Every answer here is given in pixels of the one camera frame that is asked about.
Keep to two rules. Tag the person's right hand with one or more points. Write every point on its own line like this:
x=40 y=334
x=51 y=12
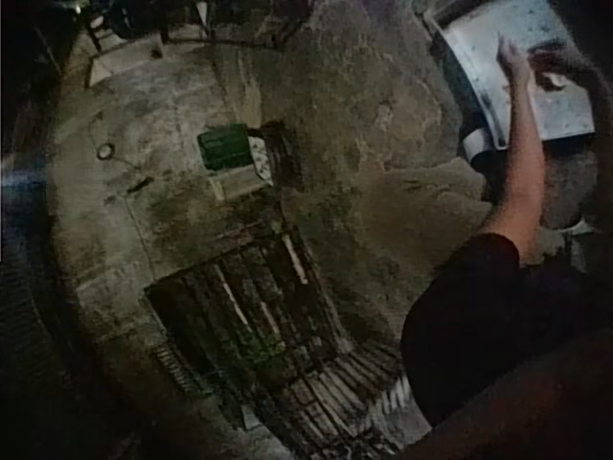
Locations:
x=558 y=64

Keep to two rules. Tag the person's left hand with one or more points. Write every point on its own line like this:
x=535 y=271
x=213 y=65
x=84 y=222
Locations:
x=516 y=60

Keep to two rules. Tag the person's left fingers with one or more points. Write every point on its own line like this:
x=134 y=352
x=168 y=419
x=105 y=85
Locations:
x=504 y=48

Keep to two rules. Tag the grey metal tray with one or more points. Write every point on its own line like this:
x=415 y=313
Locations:
x=479 y=52

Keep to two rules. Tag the small pale object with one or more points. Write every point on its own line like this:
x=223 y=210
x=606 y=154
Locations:
x=555 y=81

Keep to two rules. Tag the pale grey cylinder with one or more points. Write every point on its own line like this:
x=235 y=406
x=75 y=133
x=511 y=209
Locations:
x=476 y=146

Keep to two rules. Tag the white printed packet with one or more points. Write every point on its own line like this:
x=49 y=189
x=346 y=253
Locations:
x=261 y=160

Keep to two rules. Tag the green box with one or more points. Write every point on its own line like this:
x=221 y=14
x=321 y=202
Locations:
x=222 y=146

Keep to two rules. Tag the cardboard box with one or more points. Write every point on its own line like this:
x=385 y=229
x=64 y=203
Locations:
x=237 y=182

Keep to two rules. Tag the dark furniture legs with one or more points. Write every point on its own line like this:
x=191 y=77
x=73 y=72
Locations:
x=139 y=21

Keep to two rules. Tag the wooden slatted crate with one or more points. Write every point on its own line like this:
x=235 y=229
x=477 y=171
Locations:
x=239 y=306

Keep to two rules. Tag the dark short stick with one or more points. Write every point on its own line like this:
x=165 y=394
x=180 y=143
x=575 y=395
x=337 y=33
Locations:
x=140 y=185

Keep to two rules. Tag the metal floor grate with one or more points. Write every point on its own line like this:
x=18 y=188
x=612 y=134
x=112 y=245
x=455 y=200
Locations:
x=335 y=402

